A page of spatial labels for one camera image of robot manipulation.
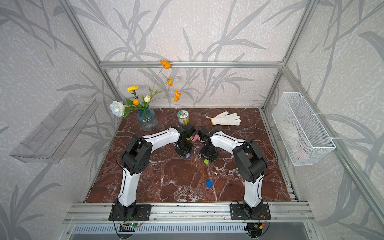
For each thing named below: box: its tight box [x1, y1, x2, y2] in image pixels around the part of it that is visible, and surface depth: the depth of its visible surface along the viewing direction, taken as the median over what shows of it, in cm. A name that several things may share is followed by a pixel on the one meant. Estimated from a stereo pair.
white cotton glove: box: [210, 111, 241, 126], surface depth 115 cm
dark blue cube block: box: [206, 179, 214, 189], surface depth 84 cm
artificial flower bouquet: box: [109, 60, 181, 118], surface depth 88 cm
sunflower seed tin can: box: [177, 110, 190, 126], surface depth 107 cm
